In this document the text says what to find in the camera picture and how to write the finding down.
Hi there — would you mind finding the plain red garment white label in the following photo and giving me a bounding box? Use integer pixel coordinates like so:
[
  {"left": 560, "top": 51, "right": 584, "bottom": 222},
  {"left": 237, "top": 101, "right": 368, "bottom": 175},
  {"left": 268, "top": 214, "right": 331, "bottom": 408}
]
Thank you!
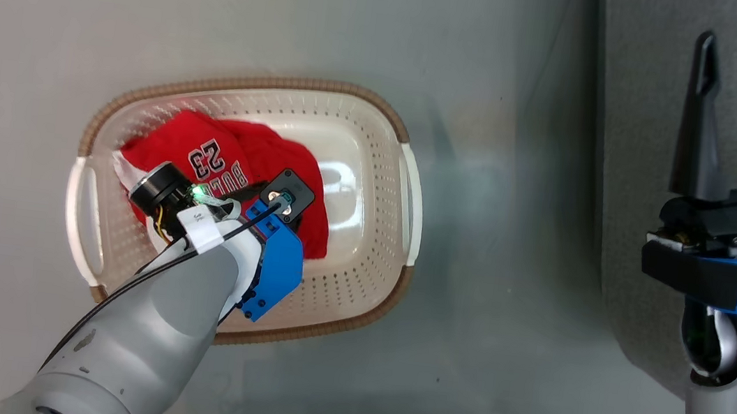
[{"left": 205, "top": 117, "right": 344, "bottom": 264}]

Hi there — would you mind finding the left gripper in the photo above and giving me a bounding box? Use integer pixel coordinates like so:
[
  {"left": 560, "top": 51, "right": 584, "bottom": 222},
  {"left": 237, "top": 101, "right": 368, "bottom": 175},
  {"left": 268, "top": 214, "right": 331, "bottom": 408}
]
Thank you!
[{"left": 124, "top": 158, "right": 248, "bottom": 251}]

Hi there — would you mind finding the beige perforated laundry basket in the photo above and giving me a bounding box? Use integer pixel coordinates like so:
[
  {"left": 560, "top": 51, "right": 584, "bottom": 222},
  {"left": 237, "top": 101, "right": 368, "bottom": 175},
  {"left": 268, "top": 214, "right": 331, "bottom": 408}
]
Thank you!
[{"left": 50, "top": 50, "right": 440, "bottom": 369}]

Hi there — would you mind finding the grey fabric sofa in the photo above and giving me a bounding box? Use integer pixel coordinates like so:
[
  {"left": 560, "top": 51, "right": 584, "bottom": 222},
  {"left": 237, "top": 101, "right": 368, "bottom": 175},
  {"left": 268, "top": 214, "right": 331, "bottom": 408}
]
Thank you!
[{"left": 553, "top": 0, "right": 737, "bottom": 409}]

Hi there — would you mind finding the red garment with number 23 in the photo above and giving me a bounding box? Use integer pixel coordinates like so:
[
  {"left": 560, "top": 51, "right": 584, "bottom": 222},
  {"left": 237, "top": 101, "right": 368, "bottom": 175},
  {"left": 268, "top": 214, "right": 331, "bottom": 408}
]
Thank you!
[{"left": 105, "top": 101, "right": 262, "bottom": 239}]

